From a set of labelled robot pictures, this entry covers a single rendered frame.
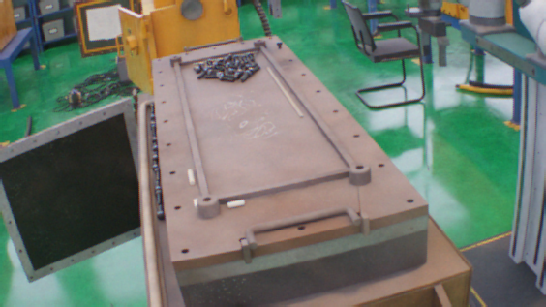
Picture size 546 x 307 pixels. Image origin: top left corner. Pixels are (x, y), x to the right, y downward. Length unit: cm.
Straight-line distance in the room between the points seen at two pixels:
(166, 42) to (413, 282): 308
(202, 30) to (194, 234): 298
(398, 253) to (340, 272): 11
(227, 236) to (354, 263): 23
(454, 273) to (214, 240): 44
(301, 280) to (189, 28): 302
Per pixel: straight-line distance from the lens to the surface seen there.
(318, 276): 109
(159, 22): 394
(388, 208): 108
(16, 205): 226
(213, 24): 398
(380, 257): 111
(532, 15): 159
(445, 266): 115
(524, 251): 267
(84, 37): 557
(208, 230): 108
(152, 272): 120
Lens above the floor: 192
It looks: 25 degrees down
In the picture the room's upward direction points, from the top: 7 degrees counter-clockwise
